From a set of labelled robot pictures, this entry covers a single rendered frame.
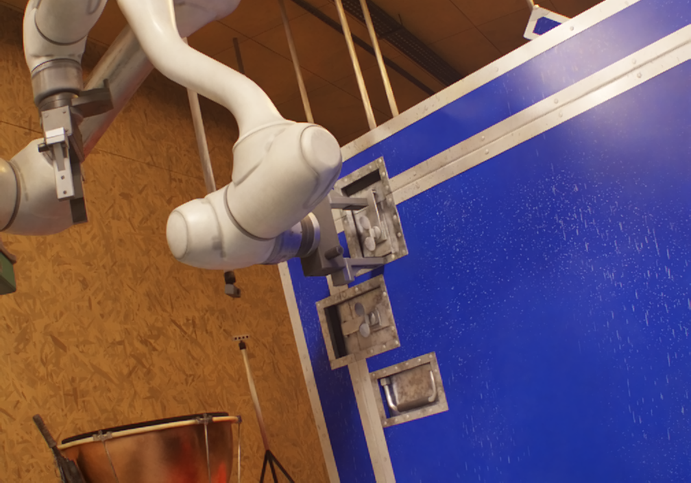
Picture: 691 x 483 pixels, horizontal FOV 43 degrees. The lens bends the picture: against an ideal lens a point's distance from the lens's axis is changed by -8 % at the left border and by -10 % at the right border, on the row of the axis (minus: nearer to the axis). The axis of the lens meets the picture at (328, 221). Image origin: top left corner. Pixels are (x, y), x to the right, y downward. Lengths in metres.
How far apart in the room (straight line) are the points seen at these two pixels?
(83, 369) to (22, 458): 0.73
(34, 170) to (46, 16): 0.56
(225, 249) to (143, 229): 4.15
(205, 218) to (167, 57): 0.30
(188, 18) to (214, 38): 4.28
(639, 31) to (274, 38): 5.00
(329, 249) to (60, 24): 0.56
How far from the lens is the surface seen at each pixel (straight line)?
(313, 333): 1.74
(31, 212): 1.98
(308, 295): 1.74
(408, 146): 1.58
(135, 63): 1.82
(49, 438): 3.33
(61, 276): 4.77
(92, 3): 1.43
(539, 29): 3.14
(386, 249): 1.62
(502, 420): 1.48
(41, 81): 1.53
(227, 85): 1.38
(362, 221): 1.62
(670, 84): 1.32
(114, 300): 5.06
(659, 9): 1.34
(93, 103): 1.52
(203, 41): 6.05
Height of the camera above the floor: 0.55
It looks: 14 degrees up
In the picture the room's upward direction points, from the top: 14 degrees counter-clockwise
